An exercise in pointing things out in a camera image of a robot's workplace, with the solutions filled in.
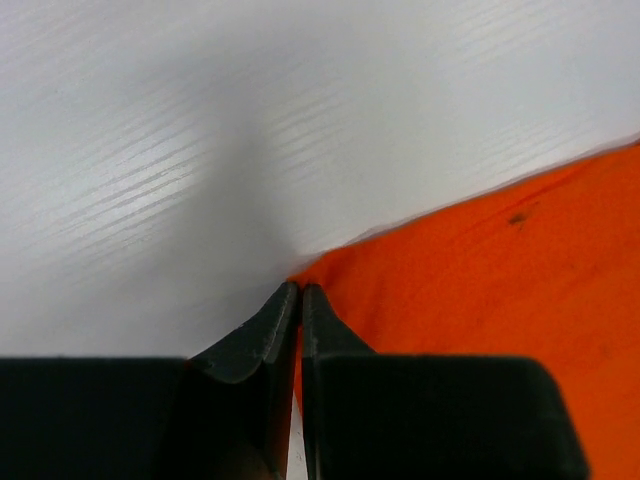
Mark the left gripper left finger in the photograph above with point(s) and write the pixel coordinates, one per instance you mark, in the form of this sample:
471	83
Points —
222	414

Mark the orange t shirt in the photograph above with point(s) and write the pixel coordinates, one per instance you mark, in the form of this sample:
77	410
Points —
546	268

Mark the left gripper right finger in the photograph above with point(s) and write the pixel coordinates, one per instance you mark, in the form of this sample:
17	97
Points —
368	415

